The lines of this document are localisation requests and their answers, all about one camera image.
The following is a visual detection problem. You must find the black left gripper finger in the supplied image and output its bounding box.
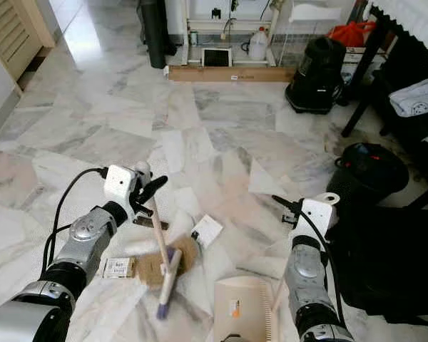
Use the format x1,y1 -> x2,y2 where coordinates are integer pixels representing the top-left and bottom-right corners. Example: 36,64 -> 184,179
140,175 -> 170,204

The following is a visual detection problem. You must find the brown cardboard piece with label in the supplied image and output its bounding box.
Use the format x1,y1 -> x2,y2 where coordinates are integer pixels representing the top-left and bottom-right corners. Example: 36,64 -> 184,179
103,235 -> 200,287

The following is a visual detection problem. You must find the wooden hand broom white knob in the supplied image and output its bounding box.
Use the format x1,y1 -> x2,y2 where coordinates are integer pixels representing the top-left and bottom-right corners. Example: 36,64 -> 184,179
134,160 -> 183,320

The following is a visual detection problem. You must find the white printed card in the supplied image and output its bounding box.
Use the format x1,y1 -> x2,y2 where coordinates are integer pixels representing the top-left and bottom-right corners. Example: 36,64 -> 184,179
191,214 -> 223,248

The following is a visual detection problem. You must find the black round appliance red light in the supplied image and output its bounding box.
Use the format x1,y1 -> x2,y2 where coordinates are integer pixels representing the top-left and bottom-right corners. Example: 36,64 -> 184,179
327,142 -> 409,207

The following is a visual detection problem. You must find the black bag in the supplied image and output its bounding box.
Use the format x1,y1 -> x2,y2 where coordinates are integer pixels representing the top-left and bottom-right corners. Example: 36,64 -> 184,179
328,203 -> 428,328

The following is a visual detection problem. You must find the long brown cardboard box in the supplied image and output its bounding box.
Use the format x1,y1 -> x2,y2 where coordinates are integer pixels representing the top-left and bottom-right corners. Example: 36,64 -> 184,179
166,66 -> 297,83

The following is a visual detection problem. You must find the white framed tablet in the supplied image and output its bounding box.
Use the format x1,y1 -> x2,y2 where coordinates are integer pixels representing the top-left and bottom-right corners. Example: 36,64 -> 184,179
202,48 -> 233,68

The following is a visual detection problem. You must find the black canister vacuum cleaner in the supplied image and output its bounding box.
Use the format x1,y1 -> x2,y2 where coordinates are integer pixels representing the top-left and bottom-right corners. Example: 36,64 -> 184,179
285,37 -> 349,115

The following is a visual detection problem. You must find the black tall tower appliance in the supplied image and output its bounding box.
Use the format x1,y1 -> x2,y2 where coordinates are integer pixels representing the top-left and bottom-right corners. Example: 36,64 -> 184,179
138,0 -> 175,70

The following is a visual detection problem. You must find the white shelf rack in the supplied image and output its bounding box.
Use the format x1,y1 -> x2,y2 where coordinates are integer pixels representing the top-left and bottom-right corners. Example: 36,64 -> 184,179
182,0 -> 282,67

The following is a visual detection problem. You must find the black wooden table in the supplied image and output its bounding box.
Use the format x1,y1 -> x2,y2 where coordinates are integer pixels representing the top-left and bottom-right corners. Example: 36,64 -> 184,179
342,13 -> 428,138

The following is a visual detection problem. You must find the grey folded cloth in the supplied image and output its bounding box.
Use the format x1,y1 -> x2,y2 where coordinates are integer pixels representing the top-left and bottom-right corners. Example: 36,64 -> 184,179
389,77 -> 428,118

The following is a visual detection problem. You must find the white plastic jug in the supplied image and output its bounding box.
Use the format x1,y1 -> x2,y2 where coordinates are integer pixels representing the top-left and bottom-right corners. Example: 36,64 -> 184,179
247,26 -> 270,61

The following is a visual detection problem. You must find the red bag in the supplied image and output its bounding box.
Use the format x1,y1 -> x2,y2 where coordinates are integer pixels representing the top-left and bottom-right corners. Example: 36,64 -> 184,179
328,20 -> 377,48

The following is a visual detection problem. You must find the wooden louvered door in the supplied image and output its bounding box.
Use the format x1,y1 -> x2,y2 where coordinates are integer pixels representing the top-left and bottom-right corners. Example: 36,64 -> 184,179
0,0 -> 56,81

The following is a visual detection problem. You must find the white plastic tray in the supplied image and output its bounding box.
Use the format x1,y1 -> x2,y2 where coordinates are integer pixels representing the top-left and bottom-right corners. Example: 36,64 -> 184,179
289,2 -> 343,22

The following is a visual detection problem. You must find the white lace tablecloth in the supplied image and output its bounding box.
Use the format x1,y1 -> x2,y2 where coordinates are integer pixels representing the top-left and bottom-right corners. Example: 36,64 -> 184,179
367,0 -> 428,47

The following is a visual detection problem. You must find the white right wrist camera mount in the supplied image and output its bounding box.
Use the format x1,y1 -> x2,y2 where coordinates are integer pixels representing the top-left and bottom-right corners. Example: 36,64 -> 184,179
300,198 -> 338,247

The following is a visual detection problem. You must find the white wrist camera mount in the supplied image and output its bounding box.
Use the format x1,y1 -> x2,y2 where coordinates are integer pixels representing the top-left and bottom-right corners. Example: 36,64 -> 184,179
300,198 -> 338,247
104,165 -> 140,204

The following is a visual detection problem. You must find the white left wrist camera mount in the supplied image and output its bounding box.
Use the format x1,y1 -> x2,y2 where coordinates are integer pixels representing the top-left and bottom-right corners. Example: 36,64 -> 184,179
104,165 -> 140,204

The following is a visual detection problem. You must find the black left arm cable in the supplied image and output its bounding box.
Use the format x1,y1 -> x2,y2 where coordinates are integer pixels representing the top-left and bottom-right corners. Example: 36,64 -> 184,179
41,166 -> 109,275

